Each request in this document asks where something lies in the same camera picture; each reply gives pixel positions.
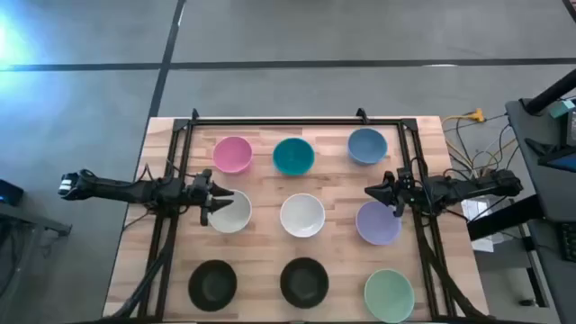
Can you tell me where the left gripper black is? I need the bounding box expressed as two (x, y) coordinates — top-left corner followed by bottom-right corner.
(185, 168), (236, 214)

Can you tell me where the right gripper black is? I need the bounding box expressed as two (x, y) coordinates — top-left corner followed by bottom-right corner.
(364, 166), (419, 206)

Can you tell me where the off-white bowl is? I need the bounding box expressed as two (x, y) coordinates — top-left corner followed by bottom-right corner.
(206, 188), (253, 234)

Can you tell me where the lavender bowl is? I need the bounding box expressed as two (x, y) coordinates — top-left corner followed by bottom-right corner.
(355, 200), (403, 247)

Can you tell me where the pink bowl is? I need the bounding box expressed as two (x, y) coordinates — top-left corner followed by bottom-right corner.
(211, 135), (254, 175)

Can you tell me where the blue bowl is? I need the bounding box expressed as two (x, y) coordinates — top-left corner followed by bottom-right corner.
(346, 127), (389, 167)

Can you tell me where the teal bowl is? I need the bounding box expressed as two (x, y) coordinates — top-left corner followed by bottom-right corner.
(272, 137), (316, 176)

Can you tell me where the black bowl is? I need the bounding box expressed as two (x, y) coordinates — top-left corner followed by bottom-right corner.
(279, 256), (330, 310)
(187, 259), (239, 312)

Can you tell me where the white bowl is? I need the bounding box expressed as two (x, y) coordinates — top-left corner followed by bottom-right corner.
(279, 193), (327, 239)

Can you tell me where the white paper sheet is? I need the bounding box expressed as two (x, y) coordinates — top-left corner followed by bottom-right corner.
(460, 198), (497, 254)

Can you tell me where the mint green bowl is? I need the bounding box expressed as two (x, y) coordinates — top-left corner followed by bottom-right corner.
(363, 268), (416, 324)

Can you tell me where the black desk beam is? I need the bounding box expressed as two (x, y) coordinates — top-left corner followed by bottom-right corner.
(466, 193), (545, 242)

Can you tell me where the grey desk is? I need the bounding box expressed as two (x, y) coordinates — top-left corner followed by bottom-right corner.
(504, 97), (576, 324)

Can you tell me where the black keyboard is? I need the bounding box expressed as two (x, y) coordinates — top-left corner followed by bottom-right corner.
(557, 221), (576, 263)

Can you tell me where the black pole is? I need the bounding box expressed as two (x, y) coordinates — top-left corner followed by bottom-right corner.
(524, 67), (576, 116)

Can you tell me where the teal box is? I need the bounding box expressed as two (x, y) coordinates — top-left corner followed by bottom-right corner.
(548, 99), (576, 120)

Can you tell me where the black device with blue light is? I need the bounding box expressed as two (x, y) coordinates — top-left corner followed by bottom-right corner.
(0, 179), (25, 208)

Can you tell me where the yellow cable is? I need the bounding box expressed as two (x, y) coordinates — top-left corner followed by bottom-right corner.
(441, 113), (473, 136)

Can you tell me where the black aluminium table frame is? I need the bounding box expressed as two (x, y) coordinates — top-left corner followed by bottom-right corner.
(103, 107), (496, 324)

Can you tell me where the black cable bundle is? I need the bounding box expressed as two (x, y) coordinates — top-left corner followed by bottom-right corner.
(110, 224), (177, 321)
(418, 233), (490, 321)

